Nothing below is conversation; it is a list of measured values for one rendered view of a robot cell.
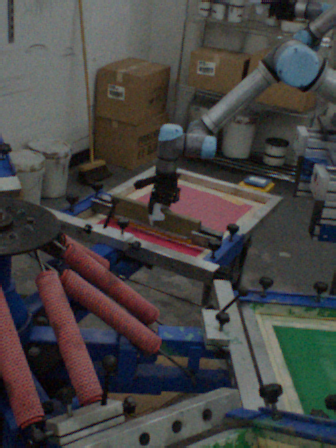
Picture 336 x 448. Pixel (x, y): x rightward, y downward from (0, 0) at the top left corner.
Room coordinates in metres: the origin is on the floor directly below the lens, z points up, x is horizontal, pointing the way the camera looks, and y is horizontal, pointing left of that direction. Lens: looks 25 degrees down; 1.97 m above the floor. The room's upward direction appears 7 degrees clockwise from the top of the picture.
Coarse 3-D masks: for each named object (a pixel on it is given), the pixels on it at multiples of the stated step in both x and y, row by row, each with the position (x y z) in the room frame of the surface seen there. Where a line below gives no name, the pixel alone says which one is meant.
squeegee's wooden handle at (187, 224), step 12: (120, 204) 2.14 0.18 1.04; (132, 204) 2.12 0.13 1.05; (144, 204) 2.11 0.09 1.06; (132, 216) 2.12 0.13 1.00; (144, 216) 2.10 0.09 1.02; (168, 216) 2.06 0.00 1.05; (180, 216) 2.05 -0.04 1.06; (168, 228) 2.06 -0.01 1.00; (180, 228) 2.04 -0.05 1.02; (192, 228) 2.02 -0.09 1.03
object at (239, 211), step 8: (208, 200) 2.48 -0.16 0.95; (216, 200) 2.49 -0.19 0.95; (224, 200) 2.50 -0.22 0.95; (232, 208) 2.43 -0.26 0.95; (240, 208) 2.44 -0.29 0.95; (248, 208) 2.45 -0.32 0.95; (232, 216) 2.35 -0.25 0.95; (240, 216) 2.36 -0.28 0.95; (216, 224) 2.25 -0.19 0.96; (224, 224) 2.26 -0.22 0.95; (152, 240) 2.04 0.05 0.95; (160, 240) 2.05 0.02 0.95; (168, 240) 2.06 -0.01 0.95; (176, 240) 2.07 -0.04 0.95; (168, 248) 2.00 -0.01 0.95; (176, 248) 2.01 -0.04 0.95; (184, 248) 2.01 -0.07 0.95; (192, 248) 2.02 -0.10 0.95; (200, 248) 2.03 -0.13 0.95
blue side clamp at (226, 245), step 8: (224, 240) 2.02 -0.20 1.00; (240, 240) 2.05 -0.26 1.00; (224, 248) 1.96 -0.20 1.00; (232, 248) 1.98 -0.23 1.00; (240, 248) 2.06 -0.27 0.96; (208, 256) 1.89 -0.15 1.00; (216, 256) 1.89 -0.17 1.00; (224, 256) 1.91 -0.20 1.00; (232, 256) 1.99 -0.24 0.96; (224, 264) 1.93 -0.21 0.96
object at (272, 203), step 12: (132, 180) 2.51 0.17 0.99; (192, 180) 2.65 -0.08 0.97; (204, 180) 2.63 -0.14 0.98; (216, 180) 2.63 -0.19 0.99; (108, 192) 2.35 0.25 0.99; (120, 192) 2.37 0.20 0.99; (228, 192) 2.58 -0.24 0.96; (240, 192) 2.56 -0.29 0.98; (252, 192) 2.54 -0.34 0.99; (276, 204) 2.45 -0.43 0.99; (84, 216) 2.14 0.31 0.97; (252, 216) 2.29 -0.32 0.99; (264, 216) 2.32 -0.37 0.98; (240, 228) 2.16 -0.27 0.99; (252, 228) 2.20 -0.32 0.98
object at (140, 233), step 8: (184, 192) 2.54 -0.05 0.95; (192, 192) 2.55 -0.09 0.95; (200, 192) 2.56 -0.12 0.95; (208, 192) 2.57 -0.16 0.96; (144, 200) 2.40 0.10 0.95; (112, 224) 2.13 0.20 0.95; (128, 232) 2.08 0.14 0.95; (136, 232) 2.09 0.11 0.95; (144, 232) 2.10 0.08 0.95; (152, 232) 2.11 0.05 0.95
